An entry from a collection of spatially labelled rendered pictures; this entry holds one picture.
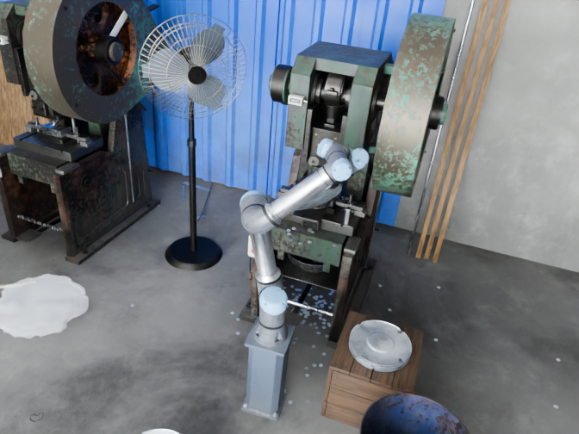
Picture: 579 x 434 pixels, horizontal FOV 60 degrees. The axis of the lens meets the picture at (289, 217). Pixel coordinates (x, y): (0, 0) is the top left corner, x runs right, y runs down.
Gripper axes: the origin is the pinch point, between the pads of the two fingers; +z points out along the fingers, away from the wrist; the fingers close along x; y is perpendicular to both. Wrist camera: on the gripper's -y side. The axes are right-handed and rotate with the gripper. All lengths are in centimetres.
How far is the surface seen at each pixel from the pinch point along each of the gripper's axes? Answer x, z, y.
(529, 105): -23, 10, -180
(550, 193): 34, 33, -199
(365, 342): 74, 18, -6
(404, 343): 81, 12, -23
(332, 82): -45.4, -6.2, -19.8
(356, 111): -28.0, -10.0, -24.2
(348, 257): 33.9, 25.4, -17.8
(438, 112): -14, -31, -51
